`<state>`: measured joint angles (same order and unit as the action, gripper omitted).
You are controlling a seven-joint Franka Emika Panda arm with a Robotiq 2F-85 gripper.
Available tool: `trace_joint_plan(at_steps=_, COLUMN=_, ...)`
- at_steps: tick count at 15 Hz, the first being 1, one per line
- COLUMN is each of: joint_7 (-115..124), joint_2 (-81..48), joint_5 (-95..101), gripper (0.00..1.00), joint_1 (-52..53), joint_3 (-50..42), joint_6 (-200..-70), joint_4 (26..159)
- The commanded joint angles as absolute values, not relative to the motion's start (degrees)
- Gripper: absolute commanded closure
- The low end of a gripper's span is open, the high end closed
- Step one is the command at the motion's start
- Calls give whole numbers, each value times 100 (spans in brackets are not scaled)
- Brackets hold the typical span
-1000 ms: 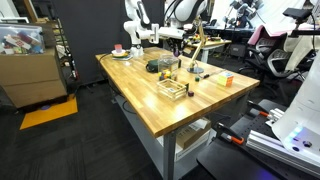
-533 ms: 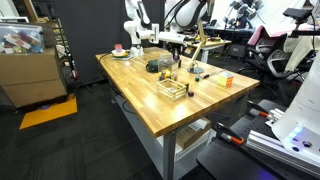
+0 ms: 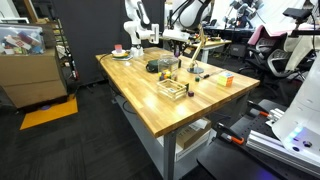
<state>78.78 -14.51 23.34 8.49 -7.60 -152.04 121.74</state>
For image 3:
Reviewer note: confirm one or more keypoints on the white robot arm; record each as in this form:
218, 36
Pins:
186, 15

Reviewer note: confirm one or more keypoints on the orange-handled clamp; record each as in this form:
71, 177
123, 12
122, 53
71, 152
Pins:
228, 134
260, 109

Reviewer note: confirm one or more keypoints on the clear plastic toy bin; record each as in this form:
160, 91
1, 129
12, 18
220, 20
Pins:
21, 40

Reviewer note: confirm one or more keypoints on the wooden desk lamp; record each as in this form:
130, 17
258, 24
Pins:
194, 67

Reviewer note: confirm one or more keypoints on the brown cardboard box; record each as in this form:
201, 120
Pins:
31, 79

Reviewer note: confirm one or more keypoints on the dark purple wooden block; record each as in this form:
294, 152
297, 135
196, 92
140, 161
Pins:
190, 93

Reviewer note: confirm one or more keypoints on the clear glass jar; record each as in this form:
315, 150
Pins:
167, 67

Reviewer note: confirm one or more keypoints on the large white-edged Rubik's cube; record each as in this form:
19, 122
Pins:
225, 79

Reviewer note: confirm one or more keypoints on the aluminium rail robot base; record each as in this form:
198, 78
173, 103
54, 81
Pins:
297, 131

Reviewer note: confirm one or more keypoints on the stack of plates with cup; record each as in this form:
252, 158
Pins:
118, 53

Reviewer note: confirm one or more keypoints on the cardboard box under table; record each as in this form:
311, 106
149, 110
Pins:
191, 133

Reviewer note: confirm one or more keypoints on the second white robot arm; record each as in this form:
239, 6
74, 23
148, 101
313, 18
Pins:
139, 27

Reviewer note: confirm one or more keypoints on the orange floor mat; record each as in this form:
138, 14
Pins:
54, 112

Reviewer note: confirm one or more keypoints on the grey mesh office chair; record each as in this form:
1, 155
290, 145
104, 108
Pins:
273, 59

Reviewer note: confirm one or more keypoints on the black camera on stand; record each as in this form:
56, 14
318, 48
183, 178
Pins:
297, 13

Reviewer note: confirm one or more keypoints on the pink jacket on chair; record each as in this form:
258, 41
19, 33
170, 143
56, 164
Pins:
271, 30

